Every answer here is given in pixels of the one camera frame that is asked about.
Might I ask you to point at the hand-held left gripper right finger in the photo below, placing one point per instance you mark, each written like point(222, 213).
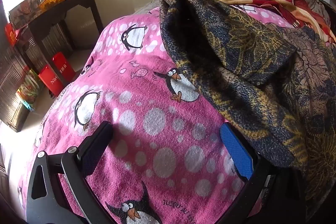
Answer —
point(236, 153)

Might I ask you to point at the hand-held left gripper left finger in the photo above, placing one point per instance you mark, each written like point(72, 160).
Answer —
point(95, 150)

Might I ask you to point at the dark blue gold patterned garment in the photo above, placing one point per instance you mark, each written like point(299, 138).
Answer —
point(236, 56)

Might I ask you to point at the colourful printed bag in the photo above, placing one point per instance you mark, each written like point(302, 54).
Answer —
point(27, 90)

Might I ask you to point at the pink penguin print blanket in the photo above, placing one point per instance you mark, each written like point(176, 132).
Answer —
point(157, 82)

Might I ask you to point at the dark slatted wooden cabinet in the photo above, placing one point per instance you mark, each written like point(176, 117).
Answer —
point(10, 77)

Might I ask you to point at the dark wooden desk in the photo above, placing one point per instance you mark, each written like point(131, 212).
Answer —
point(52, 16)

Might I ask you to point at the framed picture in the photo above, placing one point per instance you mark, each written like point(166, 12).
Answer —
point(23, 12)

